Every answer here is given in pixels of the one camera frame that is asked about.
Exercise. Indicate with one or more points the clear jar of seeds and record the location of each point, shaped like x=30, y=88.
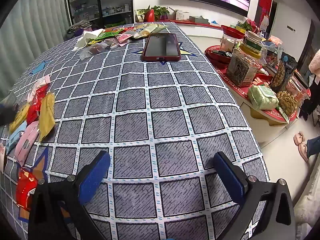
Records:
x=240, y=67

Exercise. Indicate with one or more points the red low shelf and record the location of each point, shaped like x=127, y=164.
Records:
x=200, y=25

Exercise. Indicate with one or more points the pink slipper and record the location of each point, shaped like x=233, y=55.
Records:
x=305, y=151
x=299, y=138

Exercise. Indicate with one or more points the white fuzzy blanket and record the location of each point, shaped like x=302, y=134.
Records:
x=308, y=205

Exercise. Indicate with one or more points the dark blue nut bag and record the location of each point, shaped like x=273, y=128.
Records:
x=287, y=65

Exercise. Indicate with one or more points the grey checkered tablecloth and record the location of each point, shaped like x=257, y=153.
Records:
x=162, y=120

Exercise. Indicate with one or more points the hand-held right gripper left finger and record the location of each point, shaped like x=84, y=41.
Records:
x=93, y=175

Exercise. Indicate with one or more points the pile of snack packets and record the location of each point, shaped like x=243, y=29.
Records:
x=46, y=115
x=110, y=35

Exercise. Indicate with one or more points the green potted plant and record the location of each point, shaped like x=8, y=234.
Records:
x=160, y=10

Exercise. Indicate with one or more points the red tray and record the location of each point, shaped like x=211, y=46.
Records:
x=215, y=56

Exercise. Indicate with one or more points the pink flower bunch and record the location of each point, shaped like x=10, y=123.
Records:
x=247, y=26

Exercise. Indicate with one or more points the white tissue paper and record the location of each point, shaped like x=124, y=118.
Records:
x=87, y=37

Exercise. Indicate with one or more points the green wet wipes pack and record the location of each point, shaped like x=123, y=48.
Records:
x=262, y=97

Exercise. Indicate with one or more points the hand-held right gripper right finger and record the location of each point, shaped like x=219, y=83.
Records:
x=230, y=177

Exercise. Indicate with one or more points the glass door cabinet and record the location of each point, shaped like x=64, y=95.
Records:
x=110, y=2

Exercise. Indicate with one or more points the heap of clothes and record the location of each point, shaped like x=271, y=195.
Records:
x=80, y=26

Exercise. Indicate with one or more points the clear jar with red lid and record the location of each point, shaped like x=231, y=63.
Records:
x=227, y=42

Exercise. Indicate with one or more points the jar with yellow lid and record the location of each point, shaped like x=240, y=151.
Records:
x=252, y=45

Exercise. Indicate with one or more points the red-topped side table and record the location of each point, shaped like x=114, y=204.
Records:
x=237, y=90

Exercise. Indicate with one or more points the small cardboard box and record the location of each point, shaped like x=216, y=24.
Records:
x=181, y=15

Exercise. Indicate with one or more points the clear tub of nuts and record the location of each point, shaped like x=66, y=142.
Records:
x=287, y=102

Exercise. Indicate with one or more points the red ornament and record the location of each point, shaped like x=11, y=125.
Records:
x=150, y=15

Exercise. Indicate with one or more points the red wall decoration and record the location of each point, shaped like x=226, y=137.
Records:
x=265, y=2

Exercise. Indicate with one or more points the phone in red case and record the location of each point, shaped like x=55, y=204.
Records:
x=161, y=47

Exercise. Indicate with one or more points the grey-green curtain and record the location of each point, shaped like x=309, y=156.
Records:
x=37, y=30

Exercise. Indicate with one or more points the grey tissue box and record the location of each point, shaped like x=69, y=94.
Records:
x=198, y=19

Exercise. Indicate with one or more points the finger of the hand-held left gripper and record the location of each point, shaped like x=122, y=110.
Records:
x=5, y=116

